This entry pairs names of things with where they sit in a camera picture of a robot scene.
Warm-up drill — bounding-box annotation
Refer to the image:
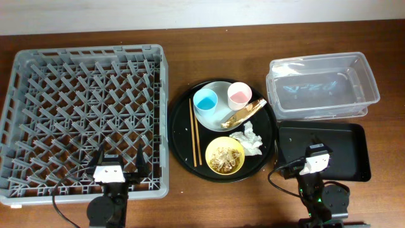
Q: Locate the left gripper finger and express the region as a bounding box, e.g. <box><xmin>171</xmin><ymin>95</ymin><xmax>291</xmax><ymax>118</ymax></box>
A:
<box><xmin>135</xmin><ymin>144</ymin><xmax>149</xmax><ymax>177</ymax></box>
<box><xmin>88</xmin><ymin>144</ymin><xmax>104</xmax><ymax>167</ymax></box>

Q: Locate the white tissue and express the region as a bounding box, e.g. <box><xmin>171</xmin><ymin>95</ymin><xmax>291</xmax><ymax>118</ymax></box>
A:
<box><xmin>229</xmin><ymin>121</ymin><xmax>263</xmax><ymax>156</ymax></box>

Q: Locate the food scraps and rice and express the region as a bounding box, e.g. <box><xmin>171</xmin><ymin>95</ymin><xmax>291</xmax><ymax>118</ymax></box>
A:
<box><xmin>209</xmin><ymin>148</ymin><xmax>242</xmax><ymax>174</ymax></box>

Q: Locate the yellow bowl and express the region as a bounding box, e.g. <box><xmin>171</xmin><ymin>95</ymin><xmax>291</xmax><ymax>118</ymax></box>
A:
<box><xmin>205</xmin><ymin>137</ymin><xmax>246</xmax><ymax>175</ymax></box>

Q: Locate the gold foil wrapper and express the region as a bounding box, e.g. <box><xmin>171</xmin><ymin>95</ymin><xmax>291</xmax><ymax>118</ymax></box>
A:
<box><xmin>220</xmin><ymin>98</ymin><xmax>267</xmax><ymax>129</ymax></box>

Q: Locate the wooden chopstick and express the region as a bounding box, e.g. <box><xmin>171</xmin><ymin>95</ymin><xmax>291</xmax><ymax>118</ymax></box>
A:
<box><xmin>193</xmin><ymin>112</ymin><xmax>202</xmax><ymax>165</ymax></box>
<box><xmin>189</xmin><ymin>98</ymin><xmax>197</xmax><ymax>167</ymax></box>

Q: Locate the light grey plate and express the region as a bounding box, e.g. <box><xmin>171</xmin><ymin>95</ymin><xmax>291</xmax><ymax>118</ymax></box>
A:
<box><xmin>194</xmin><ymin>81</ymin><xmax>237</xmax><ymax>132</ymax></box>

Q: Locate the blue plastic cup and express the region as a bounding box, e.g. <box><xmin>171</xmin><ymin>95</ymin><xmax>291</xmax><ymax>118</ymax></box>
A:
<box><xmin>193</xmin><ymin>89</ymin><xmax>218</xmax><ymax>117</ymax></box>

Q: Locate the pink plastic cup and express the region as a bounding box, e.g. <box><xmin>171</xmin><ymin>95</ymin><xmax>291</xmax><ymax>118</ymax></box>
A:
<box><xmin>227</xmin><ymin>82</ymin><xmax>252</xmax><ymax>111</ymax></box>

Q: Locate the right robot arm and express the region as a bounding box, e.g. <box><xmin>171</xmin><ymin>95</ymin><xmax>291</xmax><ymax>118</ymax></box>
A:
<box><xmin>278</xmin><ymin>158</ymin><xmax>371</xmax><ymax>228</ymax></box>

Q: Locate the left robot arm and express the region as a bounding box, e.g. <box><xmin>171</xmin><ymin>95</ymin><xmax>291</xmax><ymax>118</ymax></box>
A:
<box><xmin>87</xmin><ymin>146</ymin><xmax>149</xmax><ymax>227</ymax></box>

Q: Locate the grey dishwasher rack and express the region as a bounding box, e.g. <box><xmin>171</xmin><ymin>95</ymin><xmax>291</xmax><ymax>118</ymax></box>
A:
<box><xmin>1</xmin><ymin>44</ymin><xmax>169</xmax><ymax>207</ymax></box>

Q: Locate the black rectangular tray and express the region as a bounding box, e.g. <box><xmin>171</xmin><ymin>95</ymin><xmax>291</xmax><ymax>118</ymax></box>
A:
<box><xmin>276</xmin><ymin>121</ymin><xmax>371</xmax><ymax>182</ymax></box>

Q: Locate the round black tray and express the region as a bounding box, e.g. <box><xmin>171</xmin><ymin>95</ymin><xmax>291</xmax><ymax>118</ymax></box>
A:
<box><xmin>168</xmin><ymin>79</ymin><xmax>278</xmax><ymax>182</ymax></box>

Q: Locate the clear plastic bin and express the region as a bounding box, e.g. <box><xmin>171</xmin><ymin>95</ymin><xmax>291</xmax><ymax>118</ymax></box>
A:
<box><xmin>266</xmin><ymin>52</ymin><xmax>380</xmax><ymax>121</ymax></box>

